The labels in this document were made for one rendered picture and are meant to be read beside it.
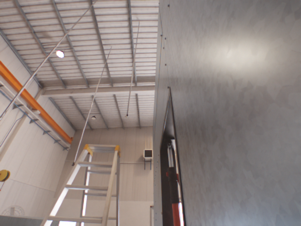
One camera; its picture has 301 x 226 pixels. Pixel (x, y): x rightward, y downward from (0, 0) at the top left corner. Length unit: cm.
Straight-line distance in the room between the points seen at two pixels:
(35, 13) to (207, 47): 778
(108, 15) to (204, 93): 674
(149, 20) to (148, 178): 947
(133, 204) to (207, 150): 1050
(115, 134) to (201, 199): 1220
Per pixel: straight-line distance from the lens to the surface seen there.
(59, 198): 129
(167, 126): 72
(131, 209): 1068
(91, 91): 881
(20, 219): 359
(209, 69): 21
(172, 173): 79
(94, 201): 1123
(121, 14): 681
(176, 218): 78
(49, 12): 760
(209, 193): 22
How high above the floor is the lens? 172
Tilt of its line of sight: 37 degrees up
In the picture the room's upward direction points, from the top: straight up
